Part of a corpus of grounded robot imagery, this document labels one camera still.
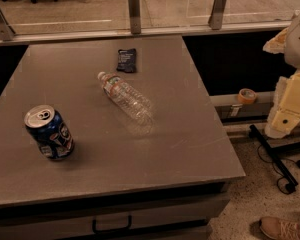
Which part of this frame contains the black floor stand bar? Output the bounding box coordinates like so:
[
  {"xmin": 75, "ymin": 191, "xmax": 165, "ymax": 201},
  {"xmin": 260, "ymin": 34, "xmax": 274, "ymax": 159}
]
[{"xmin": 249, "ymin": 125, "xmax": 300, "ymax": 195}]

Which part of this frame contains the black cable on floor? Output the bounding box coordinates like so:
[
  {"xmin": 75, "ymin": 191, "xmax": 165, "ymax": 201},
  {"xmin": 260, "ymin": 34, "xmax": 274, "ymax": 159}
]
[{"xmin": 256, "ymin": 143, "xmax": 300, "ymax": 196}]

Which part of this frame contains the black drawer handle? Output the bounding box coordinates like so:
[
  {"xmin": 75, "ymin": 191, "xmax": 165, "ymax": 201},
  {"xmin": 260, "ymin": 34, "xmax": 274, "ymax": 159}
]
[{"xmin": 91, "ymin": 215, "xmax": 132, "ymax": 235}]

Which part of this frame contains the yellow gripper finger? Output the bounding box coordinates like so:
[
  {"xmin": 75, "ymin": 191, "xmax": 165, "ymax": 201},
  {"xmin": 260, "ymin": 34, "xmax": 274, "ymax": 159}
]
[
  {"xmin": 263, "ymin": 28, "xmax": 288, "ymax": 54},
  {"xmin": 265, "ymin": 70, "xmax": 300, "ymax": 139}
]

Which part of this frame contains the left metal glass bracket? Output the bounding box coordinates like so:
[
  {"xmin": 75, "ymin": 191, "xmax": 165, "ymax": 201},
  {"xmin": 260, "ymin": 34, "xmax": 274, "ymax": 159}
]
[{"xmin": 0, "ymin": 0, "xmax": 16, "ymax": 42}]

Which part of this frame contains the tan sneaker shoe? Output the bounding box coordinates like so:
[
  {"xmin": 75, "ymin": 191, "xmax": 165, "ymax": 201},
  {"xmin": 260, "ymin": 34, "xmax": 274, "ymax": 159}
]
[{"xmin": 259, "ymin": 216, "xmax": 300, "ymax": 240}]

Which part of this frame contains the blue Pepsi soda can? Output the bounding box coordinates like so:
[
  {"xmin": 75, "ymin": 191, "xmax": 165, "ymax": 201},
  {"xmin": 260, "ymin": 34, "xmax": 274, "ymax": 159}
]
[{"xmin": 24, "ymin": 105, "xmax": 74, "ymax": 160}]

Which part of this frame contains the orange tape roll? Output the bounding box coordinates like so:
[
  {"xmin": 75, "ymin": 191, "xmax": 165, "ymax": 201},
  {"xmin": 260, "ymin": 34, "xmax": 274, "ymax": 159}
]
[{"xmin": 237, "ymin": 88, "xmax": 257, "ymax": 104}]

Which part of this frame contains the metal glass bracket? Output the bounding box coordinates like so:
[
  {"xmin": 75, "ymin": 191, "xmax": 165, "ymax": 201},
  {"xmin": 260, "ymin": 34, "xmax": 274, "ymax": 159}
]
[
  {"xmin": 208, "ymin": 0, "xmax": 227, "ymax": 30},
  {"xmin": 128, "ymin": 0, "xmax": 141, "ymax": 35},
  {"xmin": 0, "ymin": 0, "xmax": 16, "ymax": 42}
]

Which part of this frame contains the small black snack packet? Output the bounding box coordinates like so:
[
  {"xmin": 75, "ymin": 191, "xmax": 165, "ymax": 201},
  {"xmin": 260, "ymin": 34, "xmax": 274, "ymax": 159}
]
[{"xmin": 117, "ymin": 48, "xmax": 137, "ymax": 73}]

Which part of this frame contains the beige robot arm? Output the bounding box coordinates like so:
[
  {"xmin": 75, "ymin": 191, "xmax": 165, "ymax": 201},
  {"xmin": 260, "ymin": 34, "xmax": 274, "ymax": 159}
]
[{"xmin": 263, "ymin": 11, "xmax": 300, "ymax": 139}]

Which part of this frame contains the grey cabinet drawer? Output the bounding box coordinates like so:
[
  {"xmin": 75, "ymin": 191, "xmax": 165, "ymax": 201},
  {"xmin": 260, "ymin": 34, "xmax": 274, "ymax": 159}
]
[{"xmin": 0, "ymin": 193, "xmax": 230, "ymax": 240}]

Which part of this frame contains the right metal glass bracket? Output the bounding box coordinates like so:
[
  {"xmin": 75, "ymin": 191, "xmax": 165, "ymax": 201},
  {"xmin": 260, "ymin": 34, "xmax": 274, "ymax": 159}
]
[{"xmin": 208, "ymin": 0, "xmax": 227, "ymax": 30}]

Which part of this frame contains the clear plastic water bottle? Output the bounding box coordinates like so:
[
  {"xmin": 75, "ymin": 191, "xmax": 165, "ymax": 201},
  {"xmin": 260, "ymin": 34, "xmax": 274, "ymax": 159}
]
[{"xmin": 97, "ymin": 72, "xmax": 153, "ymax": 125}]

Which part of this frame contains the middle metal glass bracket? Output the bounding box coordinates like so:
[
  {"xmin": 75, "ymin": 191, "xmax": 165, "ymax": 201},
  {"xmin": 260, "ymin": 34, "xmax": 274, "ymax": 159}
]
[{"xmin": 128, "ymin": 0, "xmax": 141, "ymax": 35}]

